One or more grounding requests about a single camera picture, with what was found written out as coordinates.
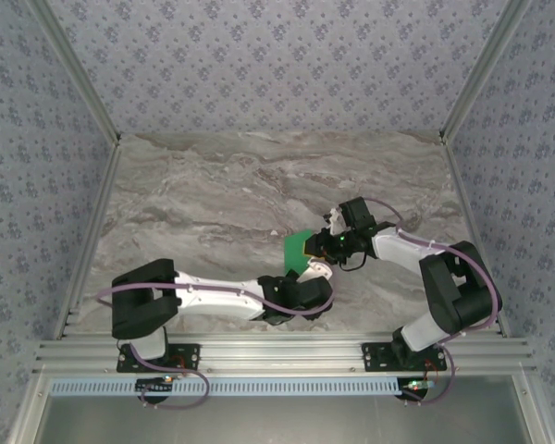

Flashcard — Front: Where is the aluminium cross beam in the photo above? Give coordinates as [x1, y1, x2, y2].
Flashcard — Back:
[32, 333, 537, 376]

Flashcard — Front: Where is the grey metal panel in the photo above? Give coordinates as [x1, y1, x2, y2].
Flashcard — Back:
[30, 375, 536, 444]

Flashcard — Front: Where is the small circuit board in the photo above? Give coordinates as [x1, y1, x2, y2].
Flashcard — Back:
[135, 376, 173, 395]
[399, 377, 435, 400]

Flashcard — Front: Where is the thin black right gripper cable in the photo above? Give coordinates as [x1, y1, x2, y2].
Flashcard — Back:
[338, 249, 369, 274]

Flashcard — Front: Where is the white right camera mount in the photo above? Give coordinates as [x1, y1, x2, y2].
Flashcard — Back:
[323, 207, 344, 237]

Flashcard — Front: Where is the light blue slotted cable duct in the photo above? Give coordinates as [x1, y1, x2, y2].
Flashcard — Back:
[49, 377, 508, 399]

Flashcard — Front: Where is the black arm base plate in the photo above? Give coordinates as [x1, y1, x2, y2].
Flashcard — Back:
[116, 342, 202, 374]
[361, 341, 448, 374]

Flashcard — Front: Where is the aluminium side rail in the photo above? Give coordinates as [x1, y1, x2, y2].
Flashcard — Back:
[53, 138, 124, 341]
[441, 137, 511, 339]

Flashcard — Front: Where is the aluminium frame post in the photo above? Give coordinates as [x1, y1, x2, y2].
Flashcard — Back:
[438, 0, 536, 142]
[27, 0, 123, 145]

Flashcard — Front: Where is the aluminium lower frame rail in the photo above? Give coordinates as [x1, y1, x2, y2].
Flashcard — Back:
[512, 373, 554, 444]
[6, 373, 52, 444]

